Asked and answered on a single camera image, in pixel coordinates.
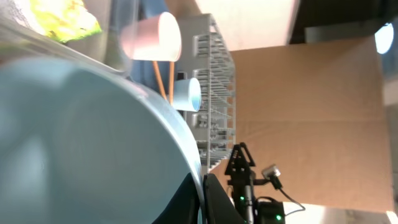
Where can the grey dishwasher rack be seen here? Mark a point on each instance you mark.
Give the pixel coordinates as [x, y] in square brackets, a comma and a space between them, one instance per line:
[205, 56]

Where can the dark blue plate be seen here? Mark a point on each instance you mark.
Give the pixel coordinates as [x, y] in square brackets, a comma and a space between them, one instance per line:
[143, 71]

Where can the light blue bowl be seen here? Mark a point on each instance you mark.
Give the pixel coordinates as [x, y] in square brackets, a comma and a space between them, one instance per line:
[79, 145]

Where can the left wooden chopstick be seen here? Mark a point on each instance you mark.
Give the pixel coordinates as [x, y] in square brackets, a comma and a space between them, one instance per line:
[159, 79]

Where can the brown cardboard board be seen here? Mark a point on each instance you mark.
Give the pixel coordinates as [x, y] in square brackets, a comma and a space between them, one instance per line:
[316, 112]

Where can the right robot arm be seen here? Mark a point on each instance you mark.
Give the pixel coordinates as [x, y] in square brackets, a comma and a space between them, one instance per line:
[257, 209]

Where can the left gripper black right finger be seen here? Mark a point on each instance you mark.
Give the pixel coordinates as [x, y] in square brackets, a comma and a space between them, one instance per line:
[219, 209]

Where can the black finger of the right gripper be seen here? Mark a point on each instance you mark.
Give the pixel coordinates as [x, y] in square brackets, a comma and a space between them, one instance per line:
[239, 166]

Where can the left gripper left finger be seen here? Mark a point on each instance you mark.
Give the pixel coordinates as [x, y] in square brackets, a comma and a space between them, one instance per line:
[184, 206]

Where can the green yellow snack wrapper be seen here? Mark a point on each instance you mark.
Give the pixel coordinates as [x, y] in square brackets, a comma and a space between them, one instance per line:
[65, 20]

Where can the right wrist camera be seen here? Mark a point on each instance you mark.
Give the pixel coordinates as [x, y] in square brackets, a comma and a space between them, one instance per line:
[272, 174]

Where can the clear plastic waste bin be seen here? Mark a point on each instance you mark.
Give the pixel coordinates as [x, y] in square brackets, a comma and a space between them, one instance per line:
[22, 36]

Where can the pink plastic cup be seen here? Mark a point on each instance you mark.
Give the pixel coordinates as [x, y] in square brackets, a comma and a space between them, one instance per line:
[157, 38]

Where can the wooden chopstick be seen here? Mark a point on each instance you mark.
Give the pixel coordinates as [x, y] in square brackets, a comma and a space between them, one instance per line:
[159, 79]
[171, 82]

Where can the light blue plastic cup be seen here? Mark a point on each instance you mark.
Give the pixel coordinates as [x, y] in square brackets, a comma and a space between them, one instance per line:
[187, 95]

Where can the right wooden chopstick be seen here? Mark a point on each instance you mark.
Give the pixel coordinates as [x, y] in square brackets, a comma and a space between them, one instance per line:
[171, 82]

